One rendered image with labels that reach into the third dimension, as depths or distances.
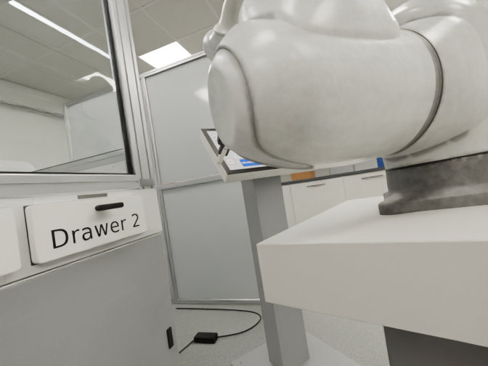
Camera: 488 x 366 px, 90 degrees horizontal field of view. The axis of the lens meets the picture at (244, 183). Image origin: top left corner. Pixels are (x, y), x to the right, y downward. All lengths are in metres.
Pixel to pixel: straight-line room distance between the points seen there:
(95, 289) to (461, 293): 0.65
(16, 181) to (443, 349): 0.70
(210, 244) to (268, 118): 1.90
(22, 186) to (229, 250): 1.61
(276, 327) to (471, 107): 1.11
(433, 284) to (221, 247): 1.86
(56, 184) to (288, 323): 1.08
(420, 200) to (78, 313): 0.66
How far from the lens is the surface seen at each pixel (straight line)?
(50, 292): 0.64
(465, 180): 0.38
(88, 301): 0.69
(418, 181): 0.38
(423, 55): 0.32
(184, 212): 2.14
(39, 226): 0.60
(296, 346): 1.39
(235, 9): 0.88
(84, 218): 0.65
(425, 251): 0.24
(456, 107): 0.35
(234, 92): 0.22
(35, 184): 0.63
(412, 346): 0.42
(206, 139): 1.09
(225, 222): 1.98
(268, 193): 1.15
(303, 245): 0.26
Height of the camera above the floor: 0.90
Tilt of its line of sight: 1 degrees up
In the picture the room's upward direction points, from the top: 9 degrees counter-clockwise
